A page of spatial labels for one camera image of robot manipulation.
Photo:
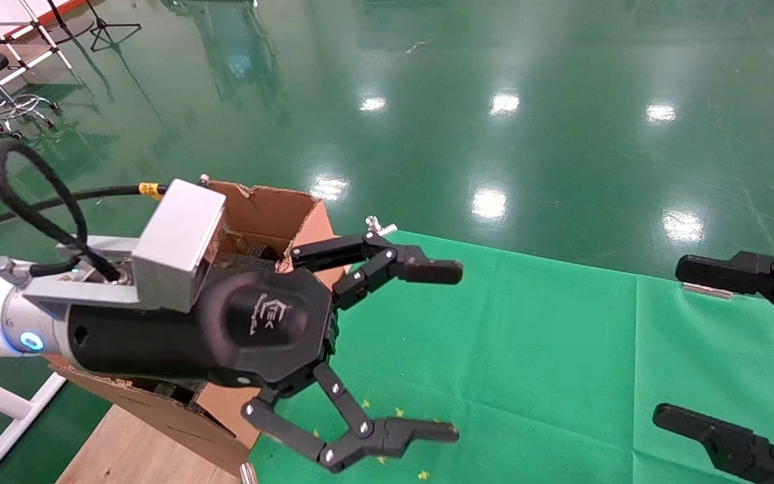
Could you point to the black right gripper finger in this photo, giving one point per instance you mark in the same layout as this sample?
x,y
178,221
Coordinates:
x,y
716,272
723,444

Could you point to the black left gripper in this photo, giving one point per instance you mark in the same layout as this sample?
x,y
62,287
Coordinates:
x,y
158,339

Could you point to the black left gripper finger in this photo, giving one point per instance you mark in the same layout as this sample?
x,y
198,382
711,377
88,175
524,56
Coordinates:
x,y
434,270
420,431

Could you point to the large open cardboard carton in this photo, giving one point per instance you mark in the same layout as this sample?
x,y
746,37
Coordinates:
x,y
158,420

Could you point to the green table cloth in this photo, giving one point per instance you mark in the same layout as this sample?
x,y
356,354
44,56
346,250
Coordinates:
x,y
528,349

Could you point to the black tripod stand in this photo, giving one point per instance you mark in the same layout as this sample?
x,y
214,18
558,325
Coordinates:
x,y
100,25

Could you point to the black round stand base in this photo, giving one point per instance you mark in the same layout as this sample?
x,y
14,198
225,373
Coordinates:
x,y
71,28

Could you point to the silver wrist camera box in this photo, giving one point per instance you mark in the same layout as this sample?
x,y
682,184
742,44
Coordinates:
x,y
175,245

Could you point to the white tube rack frame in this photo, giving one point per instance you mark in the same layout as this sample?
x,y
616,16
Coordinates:
x,y
32,64

